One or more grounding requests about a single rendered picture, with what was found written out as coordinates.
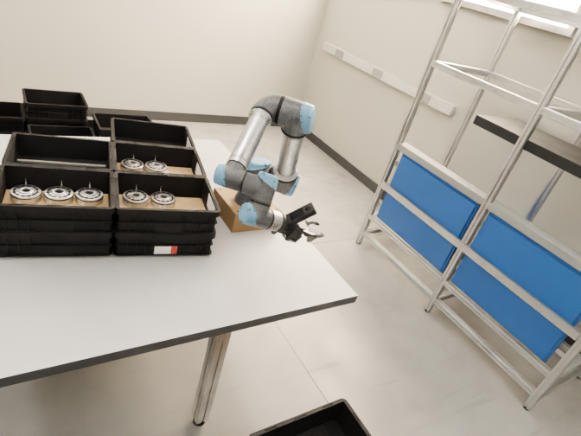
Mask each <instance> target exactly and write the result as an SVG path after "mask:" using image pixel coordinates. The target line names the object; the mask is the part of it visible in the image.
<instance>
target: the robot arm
mask: <svg viewBox="0 0 581 436"><path fill-rule="evenodd" d="M248 117H249V119H248V121H247V123H246V126H245V128H244V130H243V132H242V133H241V135H240V137H239V140H238V141H237V143H236V145H235V146H234V148H233V151H232V153H231V155H230V157H229V158H228V160H227V163H226V165H225V164H222V163H220V164H218V166H217V167H216V169H215V171H214V183H216V184H218V185H220V186H222V187H224V188H229V189H233V190H236V191H238V192H237V193H236V194H235V197H234V200H235V202H236V203H237V204H238V205H240V206H241V208H240V209H239V220H240V222H241V223H243V224H246V225H249V226H251V227H256V228H263V229H267V230H271V234H276V233H280V234H282V235H283V237H284V238H285V240H287V241H291V242H297V241H298V240H299V239H300V238H301V237H302V234H303V235H304V236H306V237H307V240H306V241H307V242H312V241H313V240H315V239H316V238H322V237H324V234H323V233H322V232H319V231H316V230H315V229H313V228H309V229H307V227H308V226H309V225H310V224H314V225H317V226H319V225H320V224H319V222H318V221H316V220H314V219H313V218H311V216H313V215H316V209H315V207H314V205H313V203H312V202H310V203H308V204H306V205H304V206H302V207H301V208H298V209H296V210H294V211H292V212H290V213H289V214H287V215H285V214H284V213H281V212H279V211H277V210H273V209H270V207H271V202H272V199H273V197H274V194H275V192H278V193H280V194H283V195H287V196H292V195H293V194H294V192H295V189H296V187H297V185H298V182H299V179H300V177H301V175H300V174H298V171H297V160H298V157H299V152H300V149H301V145H302V142H303V138H305V137H306V136H307V134H311V132H312V129H313V126H314V123H315V118H316V108H315V107H314V106H313V105H311V104H309V103H308V102H305V101H301V100H298V99H293V98H291V97H288V96H284V95H283V94H278V93H274V94H270V95H267V96H265V97H264V98H262V99H260V100H258V101H257V102H256V103H255V104H254V105H253V106H252V108H251V110H250V112H249V114H248ZM271 123H274V124H277V125H281V132H282V133H283V139H282V144H281V149H280V153H279V159H278V164H276V165H275V166H273V165H271V161H270V160H269V159H266V158H263V157H253V155H254V153H255V151H256V149H257V147H258V145H259V142H260V140H261V138H262V136H263V134H264V132H265V129H266V127H269V126H270V125H271ZM285 236H286V237H285Z"/></svg>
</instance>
